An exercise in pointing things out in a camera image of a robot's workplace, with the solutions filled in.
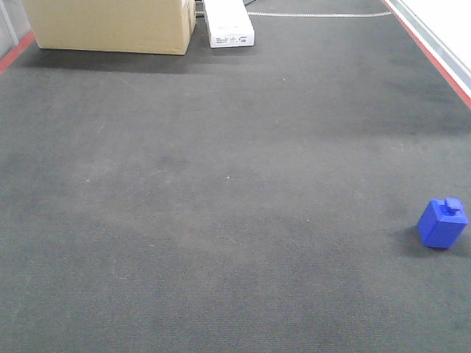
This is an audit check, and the blue plastic bottle-shaped container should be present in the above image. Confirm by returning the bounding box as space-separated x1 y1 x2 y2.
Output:
417 198 469 249

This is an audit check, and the white long carton box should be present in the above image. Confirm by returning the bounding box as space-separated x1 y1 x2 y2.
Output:
203 0 255 49

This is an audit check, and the large cardboard box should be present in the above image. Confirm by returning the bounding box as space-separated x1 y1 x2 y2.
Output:
23 0 196 55

